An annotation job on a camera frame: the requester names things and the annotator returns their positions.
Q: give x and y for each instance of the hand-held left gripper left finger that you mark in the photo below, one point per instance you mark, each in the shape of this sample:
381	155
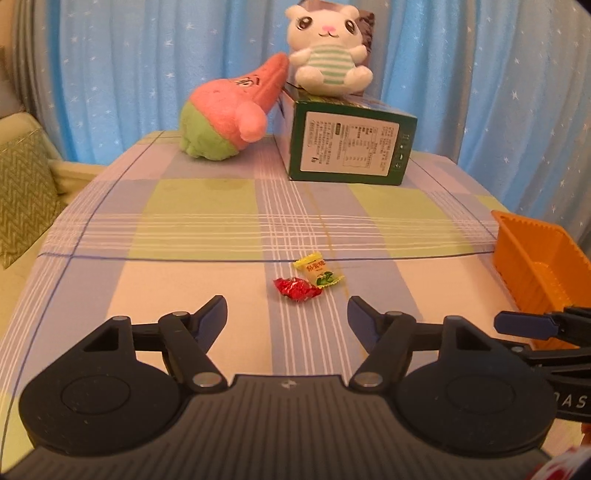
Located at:
214	314

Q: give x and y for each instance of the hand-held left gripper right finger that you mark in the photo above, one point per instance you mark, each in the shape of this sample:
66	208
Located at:
360	316

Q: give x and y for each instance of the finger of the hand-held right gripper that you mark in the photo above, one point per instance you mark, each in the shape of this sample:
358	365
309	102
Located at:
521	323

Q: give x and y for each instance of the yellow candy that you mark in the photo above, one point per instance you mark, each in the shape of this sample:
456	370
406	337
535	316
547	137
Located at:
320	272

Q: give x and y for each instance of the orange plastic tray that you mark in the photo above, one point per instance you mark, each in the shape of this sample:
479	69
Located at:
535	258

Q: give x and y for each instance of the small red foil candy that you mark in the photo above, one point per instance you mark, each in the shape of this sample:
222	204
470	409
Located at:
298	288

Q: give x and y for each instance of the plaid tablecloth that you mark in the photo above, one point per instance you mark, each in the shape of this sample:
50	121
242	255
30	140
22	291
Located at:
184	258

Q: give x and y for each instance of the person's red patterned clothing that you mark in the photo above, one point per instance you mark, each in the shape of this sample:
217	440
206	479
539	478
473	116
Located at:
570	466

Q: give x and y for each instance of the green cardboard box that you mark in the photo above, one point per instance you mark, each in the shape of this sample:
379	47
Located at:
351	143

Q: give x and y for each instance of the cream sofa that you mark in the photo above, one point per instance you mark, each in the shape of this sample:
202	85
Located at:
78	173

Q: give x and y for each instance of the pink star plush toy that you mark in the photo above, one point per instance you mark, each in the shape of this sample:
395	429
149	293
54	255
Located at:
221	110

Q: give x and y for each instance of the green zigzag cushion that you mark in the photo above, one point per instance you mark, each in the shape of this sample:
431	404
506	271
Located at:
23	198

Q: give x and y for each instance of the white striped plush toy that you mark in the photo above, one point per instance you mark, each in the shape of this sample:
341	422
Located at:
328	60

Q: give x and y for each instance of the blue star curtain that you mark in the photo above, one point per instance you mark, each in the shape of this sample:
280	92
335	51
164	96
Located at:
138	55

